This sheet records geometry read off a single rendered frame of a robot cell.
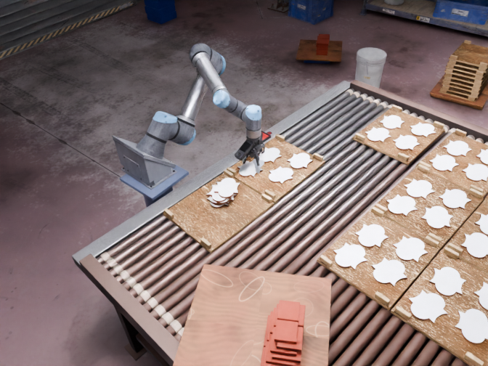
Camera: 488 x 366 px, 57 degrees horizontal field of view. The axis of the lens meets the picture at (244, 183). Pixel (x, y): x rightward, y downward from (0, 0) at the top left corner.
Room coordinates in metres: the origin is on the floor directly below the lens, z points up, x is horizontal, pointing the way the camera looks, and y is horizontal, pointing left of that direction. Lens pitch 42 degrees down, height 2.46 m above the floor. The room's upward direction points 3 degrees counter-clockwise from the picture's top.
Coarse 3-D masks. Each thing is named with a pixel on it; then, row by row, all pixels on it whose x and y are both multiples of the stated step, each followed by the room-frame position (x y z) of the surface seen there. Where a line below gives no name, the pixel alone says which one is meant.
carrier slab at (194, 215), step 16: (224, 176) 1.77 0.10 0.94; (208, 192) 1.66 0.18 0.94; (240, 192) 1.64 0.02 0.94; (256, 192) 1.64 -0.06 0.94; (176, 208) 1.56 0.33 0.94; (192, 208) 1.55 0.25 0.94; (208, 208) 1.54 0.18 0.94; (224, 208) 1.54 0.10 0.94; (240, 208) 1.53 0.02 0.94; (256, 208) 1.52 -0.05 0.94; (176, 224) 1.45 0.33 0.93; (192, 224) 1.44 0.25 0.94; (208, 224) 1.44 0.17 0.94; (224, 224) 1.43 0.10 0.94; (240, 224) 1.43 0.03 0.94; (208, 240) 1.34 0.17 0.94; (224, 240) 1.33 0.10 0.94
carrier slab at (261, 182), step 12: (276, 144) 2.03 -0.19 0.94; (288, 144) 2.02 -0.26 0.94; (288, 156) 1.91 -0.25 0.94; (312, 156) 1.90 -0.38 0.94; (264, 168) 1.82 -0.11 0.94; (276, 168) 1.81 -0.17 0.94; (312, 168) 1.79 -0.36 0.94; (240, 180) 1.74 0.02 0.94; (252, 180) 1.73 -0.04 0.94; (264, 180) 1.72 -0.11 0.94; (288, 180) 1.71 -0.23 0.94; (300, 180) 1.71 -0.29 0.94; (276, 192) 1.63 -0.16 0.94
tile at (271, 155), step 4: (272, 148) 1.97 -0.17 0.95; (276, 148) 1.97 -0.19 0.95; (264, 152) 1.94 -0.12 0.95; (268, 152) 1.94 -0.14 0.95; (272, 152) 1.94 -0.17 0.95; (276, 152) 1.93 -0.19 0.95; (260, 156) 1.91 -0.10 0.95; (264, 156) 1.91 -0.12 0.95; (268, 156) 1.91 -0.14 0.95; (272, 156) 1.90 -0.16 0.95; (276, 156) 1.90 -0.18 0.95; (280, 156) 1.90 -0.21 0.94; (264, 160) 1.87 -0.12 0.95; (268, 160) 1.87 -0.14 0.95; (272, 160) 1.87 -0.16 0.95
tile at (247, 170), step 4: (244, 164) 1.85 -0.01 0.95; (248, 164) 1.85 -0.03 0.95; (252, 164) 1.85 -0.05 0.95; (240, 168) 1.82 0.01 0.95; (244, 168) 1.81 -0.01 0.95; (248, 168) 1.81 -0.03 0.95; (252, 168) 1.81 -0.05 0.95; (260, 168) 1.81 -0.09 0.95; (240, 172) 1.79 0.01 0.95; (244, 172) 1.78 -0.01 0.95; (248, 172) 1.78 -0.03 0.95; (252, 172) 1.78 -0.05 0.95; (256, 172) 1.78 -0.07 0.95; (244, 176) 1.76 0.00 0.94; (248, 176) 1.76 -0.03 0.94; (252, 176) 1.76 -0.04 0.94
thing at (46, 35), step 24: (0, 0) 5.58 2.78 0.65; (24, 0) 5.79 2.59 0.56; (48, 0) 6.01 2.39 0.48; (72, 0) 6.25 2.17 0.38; (96, 0) 6.53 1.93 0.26; (120, 0) 6.84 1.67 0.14; (0, 24) 5.50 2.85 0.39; (24, 24) 5.70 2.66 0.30; (48, 24) 5.94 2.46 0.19; (72, 24) 6.18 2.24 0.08; (0, 48) 5.42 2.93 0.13; (24, 48) 5.62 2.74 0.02
